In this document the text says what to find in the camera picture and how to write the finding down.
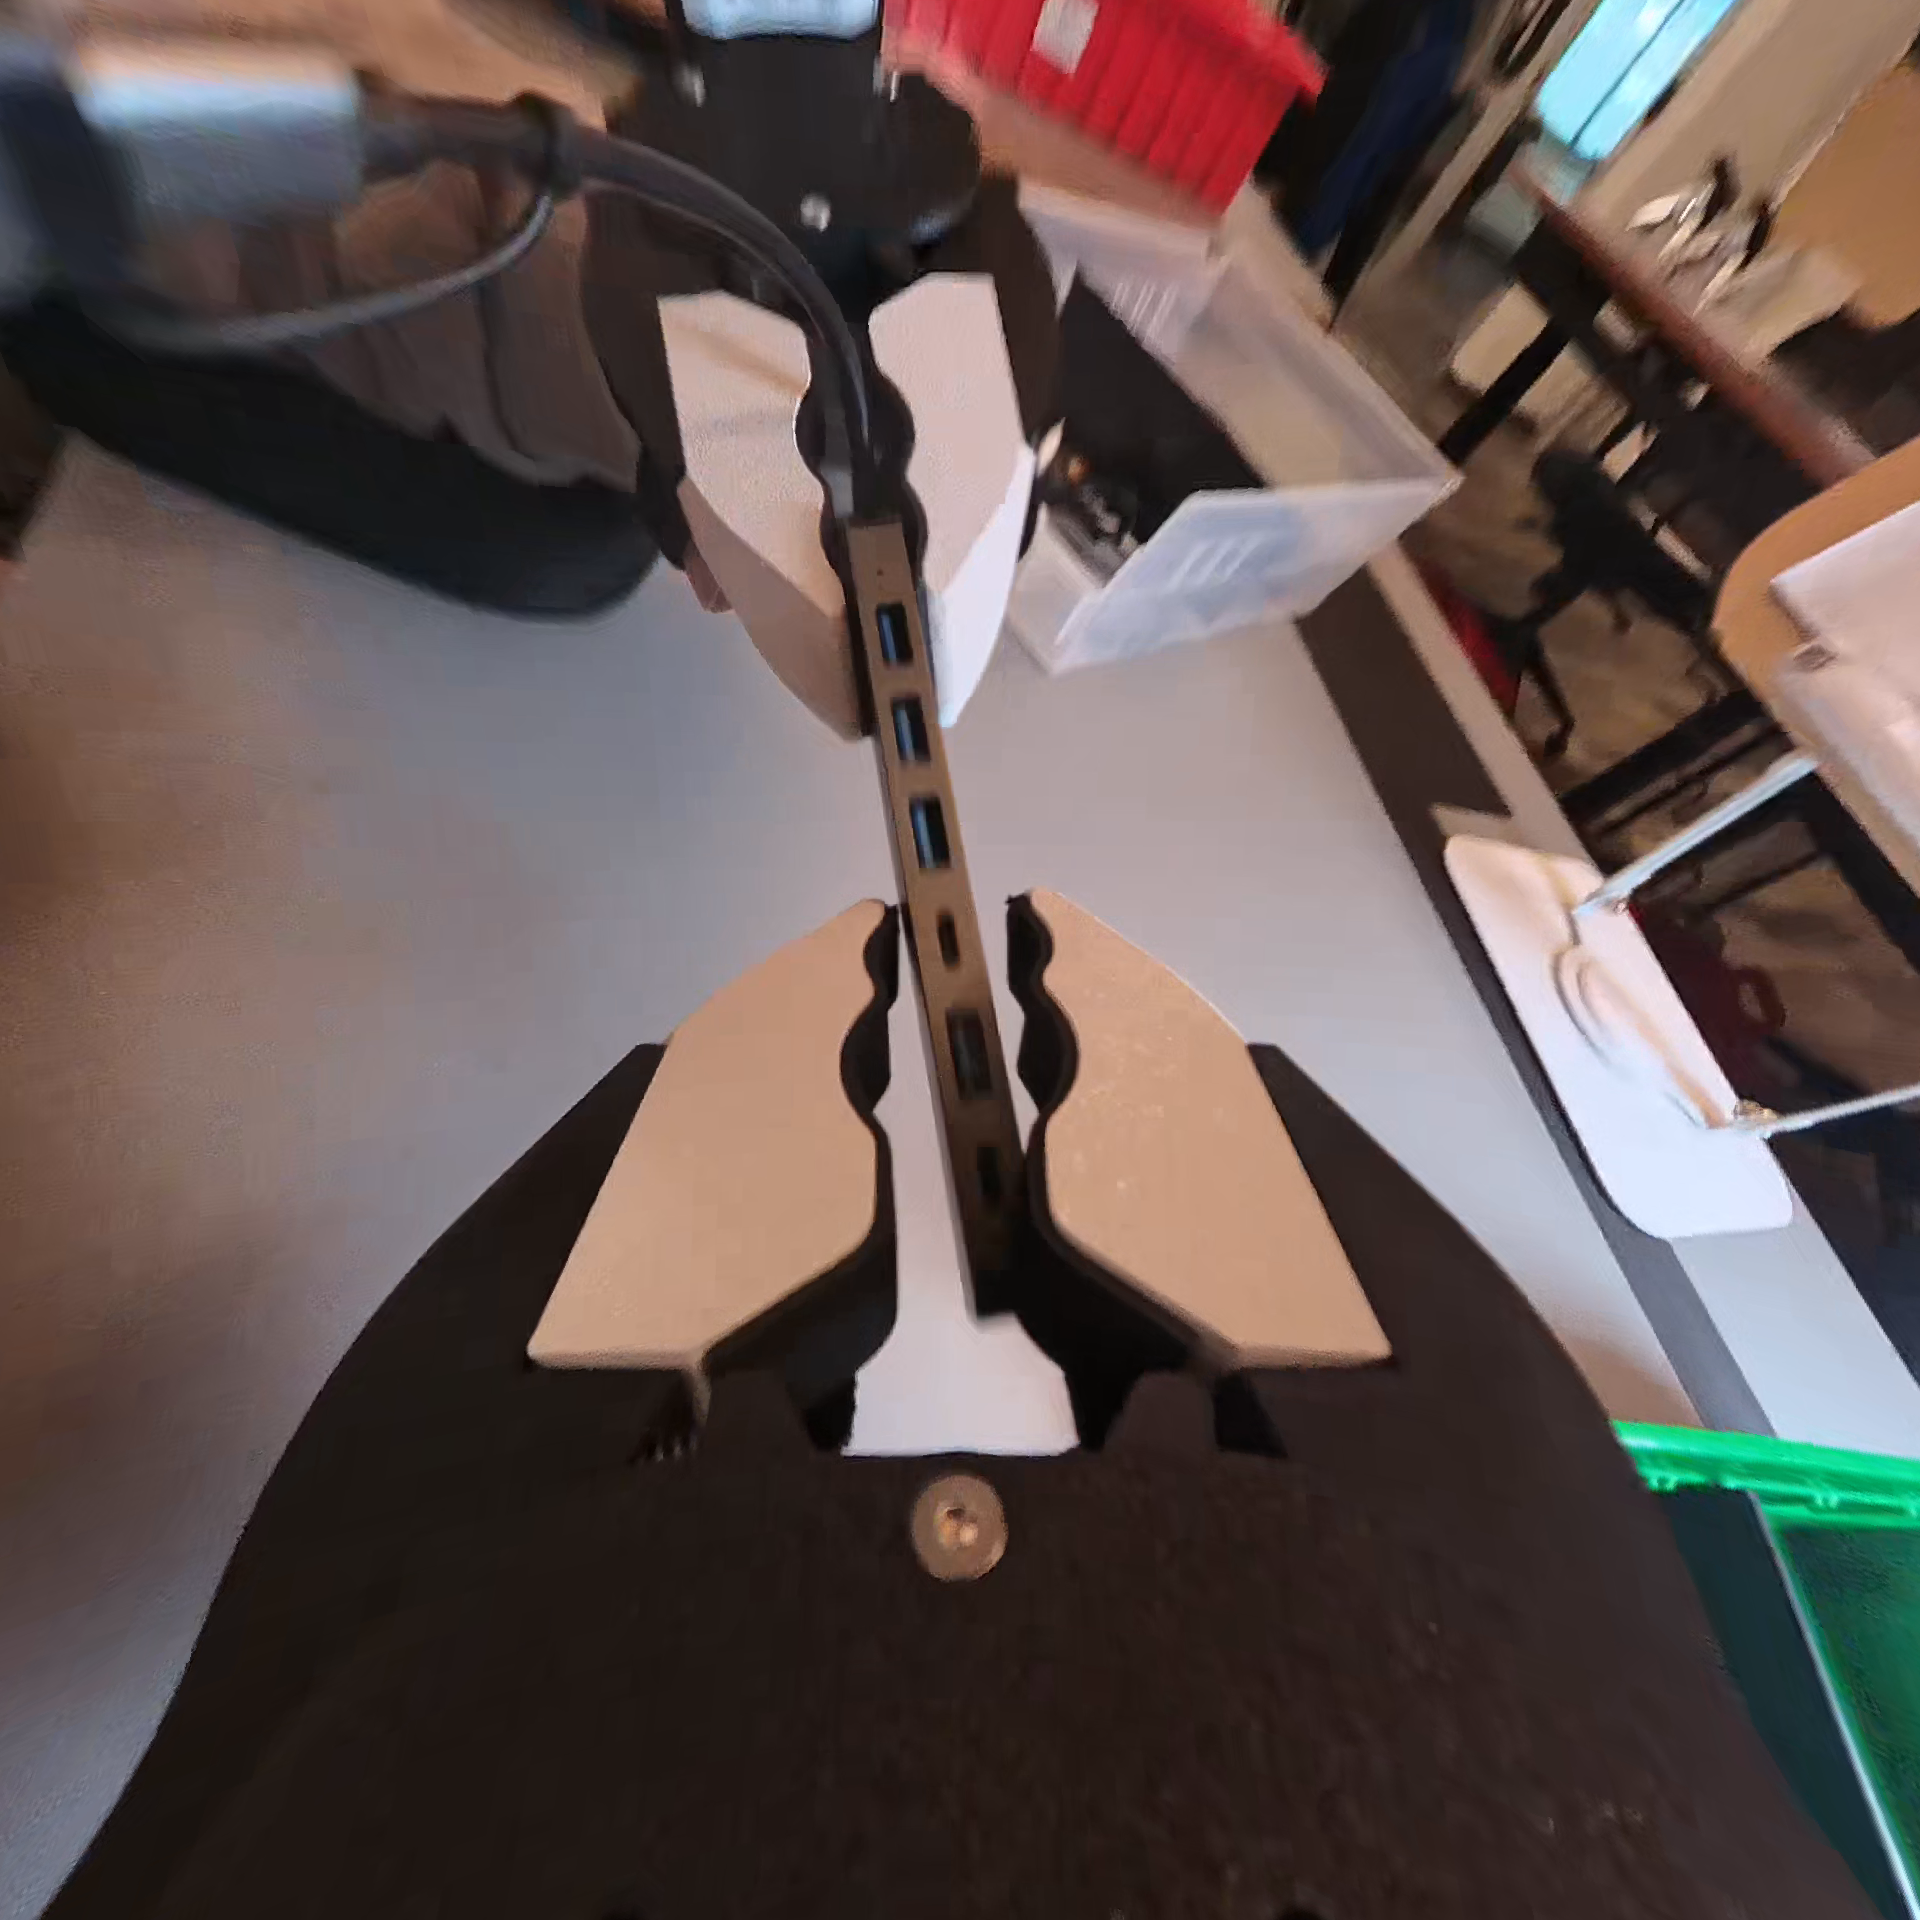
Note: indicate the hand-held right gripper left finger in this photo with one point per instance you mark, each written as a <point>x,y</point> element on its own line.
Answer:
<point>718,1187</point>

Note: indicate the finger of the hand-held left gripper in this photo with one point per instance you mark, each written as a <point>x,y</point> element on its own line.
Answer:
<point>741,481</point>
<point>969,435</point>

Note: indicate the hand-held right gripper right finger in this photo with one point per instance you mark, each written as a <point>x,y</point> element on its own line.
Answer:
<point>1185,1187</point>

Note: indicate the clear plastic bin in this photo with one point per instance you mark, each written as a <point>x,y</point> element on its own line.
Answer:
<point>1200,584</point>

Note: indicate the slim grey USB hub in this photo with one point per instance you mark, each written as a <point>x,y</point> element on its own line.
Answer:
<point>938,899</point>

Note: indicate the green plastic bin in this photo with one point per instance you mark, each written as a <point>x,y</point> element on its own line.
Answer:
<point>1724,1465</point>

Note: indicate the person's left forearm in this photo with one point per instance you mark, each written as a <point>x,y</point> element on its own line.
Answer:
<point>452,377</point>

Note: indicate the black divider panel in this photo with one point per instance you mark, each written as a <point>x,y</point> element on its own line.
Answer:
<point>1139,435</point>

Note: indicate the wooden desk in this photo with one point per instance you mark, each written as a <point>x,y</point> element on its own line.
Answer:
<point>1049,163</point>

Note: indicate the red plastic bin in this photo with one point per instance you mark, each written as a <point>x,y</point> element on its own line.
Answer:
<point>1139,75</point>

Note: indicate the white base sign stand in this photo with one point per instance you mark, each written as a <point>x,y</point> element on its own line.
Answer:
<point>1621,1049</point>

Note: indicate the black office chair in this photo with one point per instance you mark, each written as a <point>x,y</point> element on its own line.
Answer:
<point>1604,540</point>

